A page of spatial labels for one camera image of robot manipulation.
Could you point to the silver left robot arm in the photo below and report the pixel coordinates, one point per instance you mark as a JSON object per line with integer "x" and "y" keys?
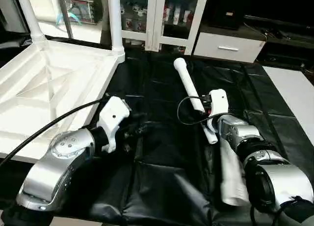
{"x": 54, "y": 167}

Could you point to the white plastic table leg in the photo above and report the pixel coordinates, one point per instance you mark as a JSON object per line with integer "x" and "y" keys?
{"x": 115, "y": 19}
{"x": 30, "y": 17}
{"x": 189, "y": 83}
{"x": 231, "y": 177}

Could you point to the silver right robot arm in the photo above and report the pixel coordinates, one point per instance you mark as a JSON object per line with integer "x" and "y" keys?
{"x": 260, "y": 162}

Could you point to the white drawer unit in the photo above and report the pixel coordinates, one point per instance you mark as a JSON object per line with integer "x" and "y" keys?
{"x": 228, "y": 48}

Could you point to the white glass-door cabinet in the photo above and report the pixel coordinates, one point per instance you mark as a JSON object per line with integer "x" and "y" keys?
{"x": 162, "y": 19}

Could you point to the black work mat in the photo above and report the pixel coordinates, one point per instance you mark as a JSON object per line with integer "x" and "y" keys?
{"x": 162, "y": 162}

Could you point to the blue grey floor appliance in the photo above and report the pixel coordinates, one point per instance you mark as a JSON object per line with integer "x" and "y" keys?
{"x": 83, "y": 7}

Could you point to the white plastic table top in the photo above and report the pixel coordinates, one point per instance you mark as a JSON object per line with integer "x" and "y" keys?
{"x": 44, "y": 88}

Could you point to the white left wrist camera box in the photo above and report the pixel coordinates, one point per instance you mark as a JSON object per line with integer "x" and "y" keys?
{"x": 114, "y": 119}

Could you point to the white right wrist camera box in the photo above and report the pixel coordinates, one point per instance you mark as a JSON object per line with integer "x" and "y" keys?
{"x": 219, "y": 100}

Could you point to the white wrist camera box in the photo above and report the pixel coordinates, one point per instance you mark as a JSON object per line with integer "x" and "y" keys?
{"x": 114, "y": 119}
{"x": 219, "y": 100}

